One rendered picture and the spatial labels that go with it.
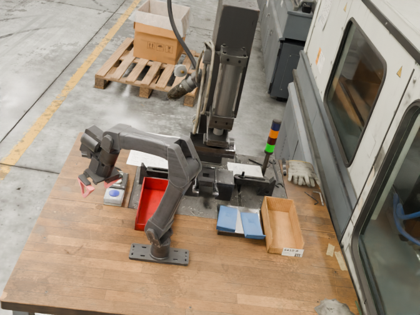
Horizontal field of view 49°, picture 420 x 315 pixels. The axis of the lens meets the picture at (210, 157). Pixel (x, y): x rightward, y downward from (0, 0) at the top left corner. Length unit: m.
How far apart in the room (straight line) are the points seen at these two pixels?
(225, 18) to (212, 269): 0.86
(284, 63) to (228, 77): 3.26
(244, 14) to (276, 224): 0.80
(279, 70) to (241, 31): 3.25
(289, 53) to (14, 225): 3.09
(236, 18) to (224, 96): 0.27
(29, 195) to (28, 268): 1.76
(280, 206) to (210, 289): 0.52
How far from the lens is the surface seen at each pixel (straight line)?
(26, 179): 3.45
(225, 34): 1.66
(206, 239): 1.70
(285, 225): 1.85
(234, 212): 1.81
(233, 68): 1.62
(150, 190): 1.87
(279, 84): 4.96
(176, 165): 1.30
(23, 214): 3.16
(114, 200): 1.78
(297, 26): 4.77
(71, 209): 1.77
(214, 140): 1.72
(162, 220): 1.47
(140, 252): 1.60
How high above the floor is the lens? 2.04
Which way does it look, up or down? 32 degrees down
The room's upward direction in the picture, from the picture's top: 11 degrees clockwise
